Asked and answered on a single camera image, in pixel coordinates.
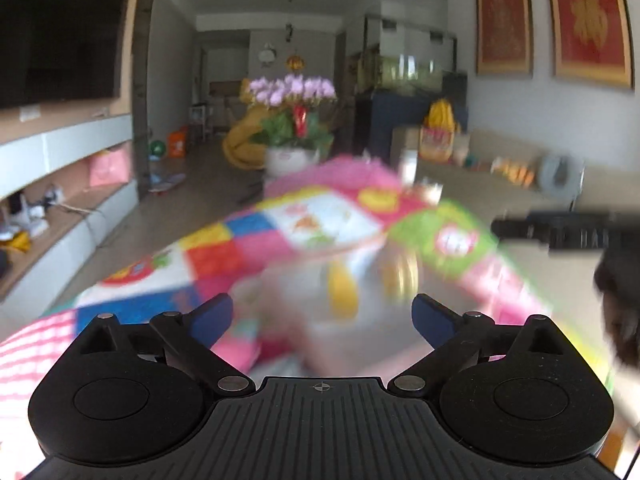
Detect pink gift bag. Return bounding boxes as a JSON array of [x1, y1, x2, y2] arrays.
[[89, 150, 132, 188]]

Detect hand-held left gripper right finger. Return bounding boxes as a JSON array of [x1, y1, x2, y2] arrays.
[[387, 294, 571, 396]]

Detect orange bag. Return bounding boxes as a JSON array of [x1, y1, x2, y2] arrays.
[[167, 130, 190, 159]]

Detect colourful printed blanket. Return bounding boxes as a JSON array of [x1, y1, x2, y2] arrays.
[[0, 155, 618, 480]]

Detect potted pink orchid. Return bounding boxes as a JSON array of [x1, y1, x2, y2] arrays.
[[245, 74, 337, 178]]

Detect clear cup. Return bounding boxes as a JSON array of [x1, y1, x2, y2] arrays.
[[400, 150, 419, 184]]

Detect black television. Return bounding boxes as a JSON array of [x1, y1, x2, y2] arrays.
[[0, 0, 132, 110]]

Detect wide red framed picture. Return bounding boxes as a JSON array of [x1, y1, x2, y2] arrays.
[[545, 0, 636, 91]]

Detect white devices on shelf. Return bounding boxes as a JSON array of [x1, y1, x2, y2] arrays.
[[0, 187, 67, 242]]

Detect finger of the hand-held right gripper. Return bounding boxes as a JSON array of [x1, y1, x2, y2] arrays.
[[492, 216, 551, 249]]

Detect yellow toy figure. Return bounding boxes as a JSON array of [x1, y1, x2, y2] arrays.
[[424, 100, 458, 134]]

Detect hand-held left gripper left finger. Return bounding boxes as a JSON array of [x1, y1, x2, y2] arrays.
[[75, 294, 256, 396]]

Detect small skateboard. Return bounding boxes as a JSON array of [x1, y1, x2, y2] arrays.
[[148, 174, 186, 195]]

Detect narrow red framed picture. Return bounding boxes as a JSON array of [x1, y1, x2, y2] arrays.
[[475, 0, 533, 80]]

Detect grey round object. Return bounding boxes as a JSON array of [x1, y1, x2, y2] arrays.
[[538, 154, 586, 199]]

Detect glass fish tank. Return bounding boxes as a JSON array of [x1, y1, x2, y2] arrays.
[[360, 14, 459, 97]]

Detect white wall shelf cabinet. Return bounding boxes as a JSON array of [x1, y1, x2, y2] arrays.
[[0, 105, 142, 306]]

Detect person's right hand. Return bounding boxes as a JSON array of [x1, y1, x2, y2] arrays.
[[594, 247, 640, 366]]

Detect yellow plush bear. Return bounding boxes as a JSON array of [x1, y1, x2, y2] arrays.
[[222, 105, 273, 171]]

